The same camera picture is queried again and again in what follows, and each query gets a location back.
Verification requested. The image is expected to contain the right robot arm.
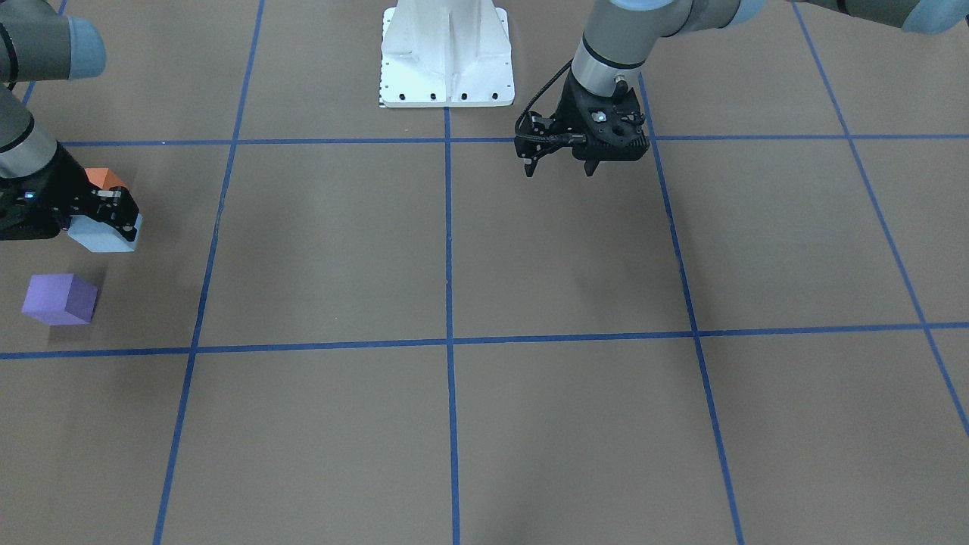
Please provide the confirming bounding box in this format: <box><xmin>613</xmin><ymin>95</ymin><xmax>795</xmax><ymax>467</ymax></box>
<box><xmin>1</xmin><ymin>1</ymin><xmax>143</xmax><ymax>253</ymax></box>

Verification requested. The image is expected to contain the purple foam block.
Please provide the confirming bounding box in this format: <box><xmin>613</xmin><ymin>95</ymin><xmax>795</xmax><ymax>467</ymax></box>
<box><xmin>21</xmin><ymin>273</ymin><xmax>99</xmax><ymax>325</ymax></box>

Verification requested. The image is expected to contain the orange foam block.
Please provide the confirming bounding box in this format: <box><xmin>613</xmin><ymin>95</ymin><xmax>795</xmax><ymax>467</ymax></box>
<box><xmin>84</xmin><ymin>168</ymin><xmax>128</xmax><ymax>191</ymax></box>

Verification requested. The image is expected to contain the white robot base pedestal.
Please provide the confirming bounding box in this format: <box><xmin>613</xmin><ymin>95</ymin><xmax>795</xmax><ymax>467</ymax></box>
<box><xmin>379</xmin><ymin>1</ymin><xmax>516</xmax><ymax>108</ymax></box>

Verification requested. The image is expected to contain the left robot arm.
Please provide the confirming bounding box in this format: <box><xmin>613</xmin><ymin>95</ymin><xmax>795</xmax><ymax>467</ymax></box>
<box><xmin>513</xmin><ymin>1</ymin><xmax>764</xmax><ymax>176</ymax></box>

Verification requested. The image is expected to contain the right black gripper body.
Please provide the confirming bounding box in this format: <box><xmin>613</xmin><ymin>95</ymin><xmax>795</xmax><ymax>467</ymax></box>
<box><xmin>1</xmin><ymin>148</ymin><xmax>95</xmax><ymax>241</ymax></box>

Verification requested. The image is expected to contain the light blue foam block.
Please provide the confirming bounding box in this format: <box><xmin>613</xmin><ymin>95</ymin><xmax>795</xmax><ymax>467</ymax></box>
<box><xmin>67</xmin><ymin>214</ymin><xmax>143</xmax><ymax>253</ymax></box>

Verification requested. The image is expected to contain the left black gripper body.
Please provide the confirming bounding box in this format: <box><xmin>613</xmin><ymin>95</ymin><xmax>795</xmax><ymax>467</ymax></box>
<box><xmin>555</xmin><ymin>76</ymin><xmax>650</xmax><ymax>162</ymax></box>

